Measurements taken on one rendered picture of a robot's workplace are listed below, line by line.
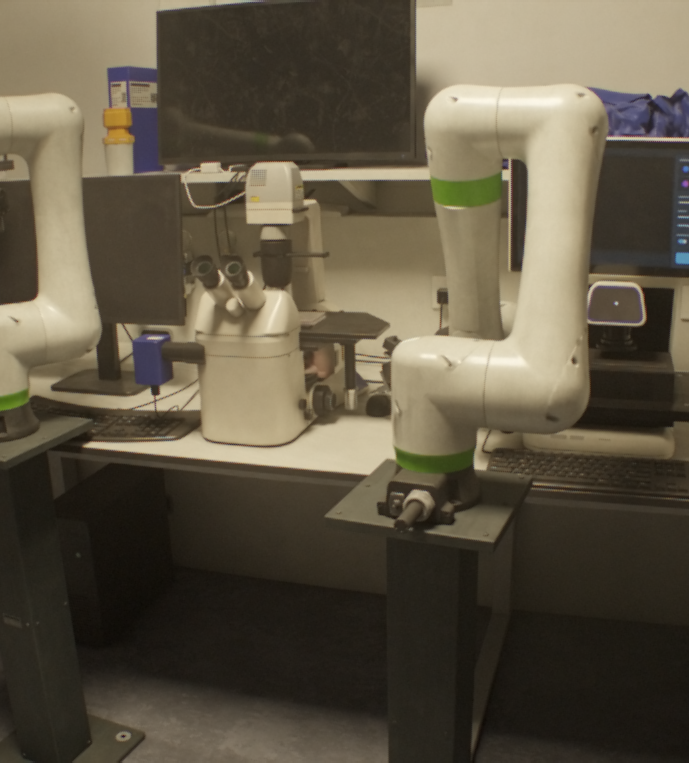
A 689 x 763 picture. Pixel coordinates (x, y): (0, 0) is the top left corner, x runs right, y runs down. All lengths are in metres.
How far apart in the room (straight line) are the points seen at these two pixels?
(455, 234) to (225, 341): 0.53
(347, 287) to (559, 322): 1.26
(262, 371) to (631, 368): 0.70
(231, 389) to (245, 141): 0.84
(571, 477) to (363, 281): 1.06
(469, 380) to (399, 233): 1.18
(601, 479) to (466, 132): 0.63
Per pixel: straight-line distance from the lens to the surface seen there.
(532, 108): 1.36
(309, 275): 2.07
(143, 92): 2.64
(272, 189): 1.87
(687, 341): 2.37
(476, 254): 1.46
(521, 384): 1.24
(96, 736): 2.24
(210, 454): 1.75
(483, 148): 1.39
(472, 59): 2.48
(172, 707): 2.32
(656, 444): 1.70
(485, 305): 1.50
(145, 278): 2.11
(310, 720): 2.23
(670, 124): 2.11
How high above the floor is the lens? 1.35
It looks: 15 degrees down
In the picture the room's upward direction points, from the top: 1 degrees counter-clockwise
